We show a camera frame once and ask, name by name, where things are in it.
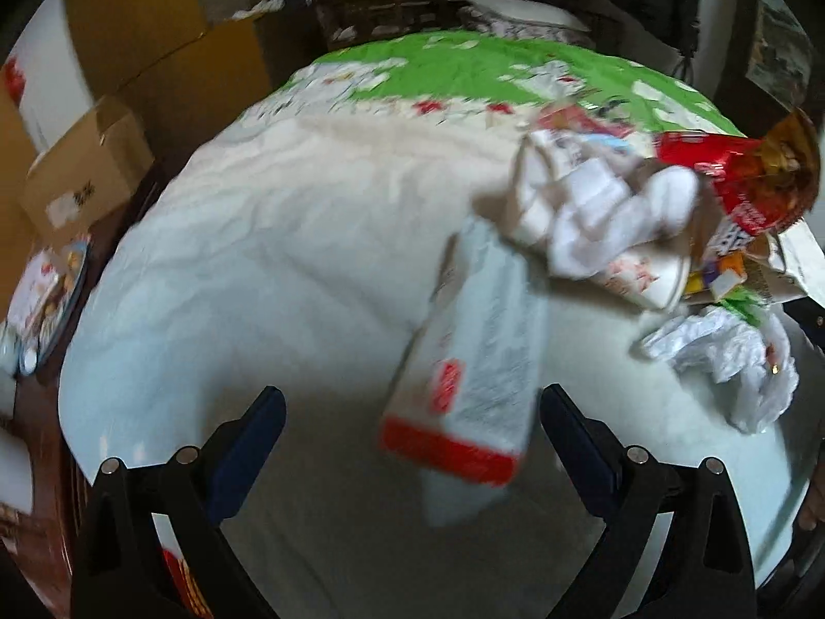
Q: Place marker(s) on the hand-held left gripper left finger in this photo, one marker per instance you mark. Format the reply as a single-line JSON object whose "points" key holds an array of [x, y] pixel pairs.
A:
{"points": [[251, 451]]}

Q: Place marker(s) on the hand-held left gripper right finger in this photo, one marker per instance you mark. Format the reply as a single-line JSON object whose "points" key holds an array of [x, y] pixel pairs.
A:
{"points": [[577, 445]]}

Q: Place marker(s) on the white carton with red stripe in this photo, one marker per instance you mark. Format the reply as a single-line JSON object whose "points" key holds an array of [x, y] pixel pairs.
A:
{"points": [[477, 361]]}

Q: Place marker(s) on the red printed packet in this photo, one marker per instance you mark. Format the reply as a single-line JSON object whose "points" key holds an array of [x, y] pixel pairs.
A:
{"points": [[187, 583]]}

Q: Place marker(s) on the white plastic bag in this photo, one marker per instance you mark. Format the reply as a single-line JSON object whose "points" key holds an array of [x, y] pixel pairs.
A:
{"points": [[722, 348]]}

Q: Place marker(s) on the white paper cup red print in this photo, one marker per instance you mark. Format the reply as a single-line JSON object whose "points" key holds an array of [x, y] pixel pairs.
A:
{"points": [[638, 280]]}

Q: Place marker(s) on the cartoon printed bedsheet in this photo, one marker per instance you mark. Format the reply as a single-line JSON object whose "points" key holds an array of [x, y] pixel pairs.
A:
{"points": [[290, 258]]}

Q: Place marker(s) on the colourful candy wrappers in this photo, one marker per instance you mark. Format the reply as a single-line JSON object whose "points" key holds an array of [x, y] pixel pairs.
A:
{"points": [[722, 271]]}

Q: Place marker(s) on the crumpled white tissue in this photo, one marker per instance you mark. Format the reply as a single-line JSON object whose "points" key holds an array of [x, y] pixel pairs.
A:
{"points": [[593, 213]]}

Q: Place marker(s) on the white paper packaging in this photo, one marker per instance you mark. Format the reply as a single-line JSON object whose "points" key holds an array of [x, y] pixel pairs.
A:
{"points": [[796, 264]]}

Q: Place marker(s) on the red snack bag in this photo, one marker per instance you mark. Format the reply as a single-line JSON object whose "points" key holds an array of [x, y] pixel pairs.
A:
{"points": [[741, 174]]}

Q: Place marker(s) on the red white wrapper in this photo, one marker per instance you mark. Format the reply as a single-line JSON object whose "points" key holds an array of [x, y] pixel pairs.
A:
{"points": [[573, 122]]}

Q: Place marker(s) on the cardboard box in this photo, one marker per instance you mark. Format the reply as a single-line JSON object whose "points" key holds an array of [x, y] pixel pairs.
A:
{"points": [[84, 167]]}

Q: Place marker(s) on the wooden wardrobe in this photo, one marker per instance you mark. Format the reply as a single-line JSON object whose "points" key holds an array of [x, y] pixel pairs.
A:
{"points": [[161, 26]]}

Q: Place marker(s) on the white pillow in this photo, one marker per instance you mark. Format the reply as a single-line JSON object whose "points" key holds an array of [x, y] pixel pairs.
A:
{"points": [[522, 11]]}

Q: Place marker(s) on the red knot ornament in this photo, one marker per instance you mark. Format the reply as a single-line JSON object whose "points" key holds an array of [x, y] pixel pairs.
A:
{"points": [[13, 80]]}

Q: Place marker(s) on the white crumpled cloth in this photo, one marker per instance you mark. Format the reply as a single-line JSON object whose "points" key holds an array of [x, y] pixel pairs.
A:
{"points": [[258, 8]]}

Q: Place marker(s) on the framed wall picture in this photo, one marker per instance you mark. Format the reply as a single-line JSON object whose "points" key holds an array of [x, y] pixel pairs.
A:
{"points": [[780, 45]]}

